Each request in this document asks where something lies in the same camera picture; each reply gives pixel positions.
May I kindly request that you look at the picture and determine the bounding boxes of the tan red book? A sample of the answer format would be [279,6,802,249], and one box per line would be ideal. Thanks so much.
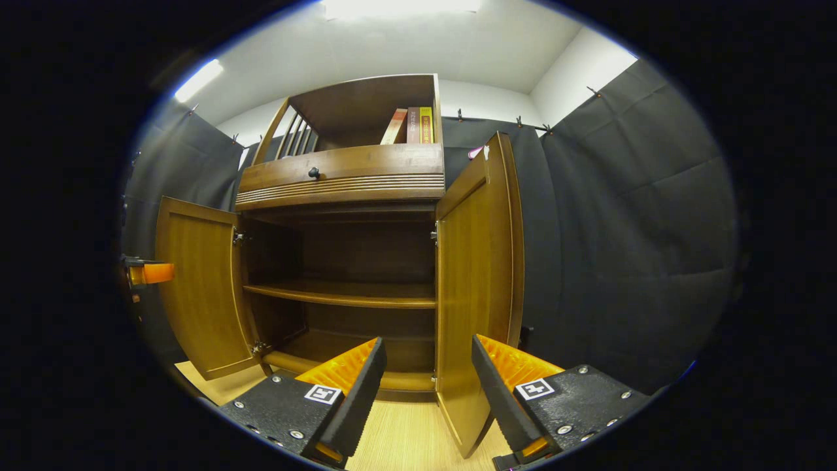
[380,108,409,145]

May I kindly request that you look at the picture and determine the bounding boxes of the small ceiling light panel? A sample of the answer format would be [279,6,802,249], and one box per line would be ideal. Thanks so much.
[173,59,224,104]

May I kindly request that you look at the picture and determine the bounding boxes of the wide ceiling light panel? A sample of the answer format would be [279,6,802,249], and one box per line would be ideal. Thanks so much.
[320,0,485,20]

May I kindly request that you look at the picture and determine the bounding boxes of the black backdrop cloth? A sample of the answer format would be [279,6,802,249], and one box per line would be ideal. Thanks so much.
[121,59,740,396]

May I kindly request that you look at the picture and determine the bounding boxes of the wooden cabinet door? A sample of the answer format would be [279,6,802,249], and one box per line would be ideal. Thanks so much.
[155,196,270,381]
[434,131,526,459]

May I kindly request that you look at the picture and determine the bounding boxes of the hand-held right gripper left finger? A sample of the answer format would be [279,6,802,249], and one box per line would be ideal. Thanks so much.
[219,336,388,468]

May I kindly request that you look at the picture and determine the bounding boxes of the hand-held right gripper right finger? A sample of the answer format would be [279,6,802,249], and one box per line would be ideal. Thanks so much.
[471,334,651,471]

